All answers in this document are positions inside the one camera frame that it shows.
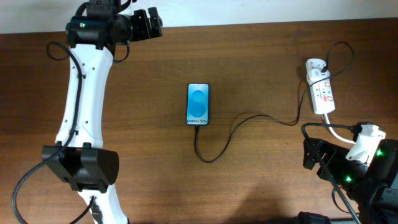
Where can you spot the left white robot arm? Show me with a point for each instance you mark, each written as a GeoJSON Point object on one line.
{"type": "Point", "coordinates": [78, 157]}

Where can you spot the white USB charger plug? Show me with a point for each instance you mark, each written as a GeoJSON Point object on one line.
{"type": "Point", "coordinates": [315, 75]}

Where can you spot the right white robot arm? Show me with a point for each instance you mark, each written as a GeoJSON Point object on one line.
{"type": "Point", "coordinates": [372, 187]}

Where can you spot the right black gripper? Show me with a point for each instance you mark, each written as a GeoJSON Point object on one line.
{"type": "Point", "coordinates": [337, 155]}

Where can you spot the white power strip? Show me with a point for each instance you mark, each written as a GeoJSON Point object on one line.
{"type": "Point", "coordinates": [321, 93]}

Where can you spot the blue Galaxy smartphone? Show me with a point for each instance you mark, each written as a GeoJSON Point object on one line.
{"type": "Point", "coordinates": [198, 104]}

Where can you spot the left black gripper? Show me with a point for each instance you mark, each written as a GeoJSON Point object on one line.
{"type": "Point", "coordinates": [155, 22]}

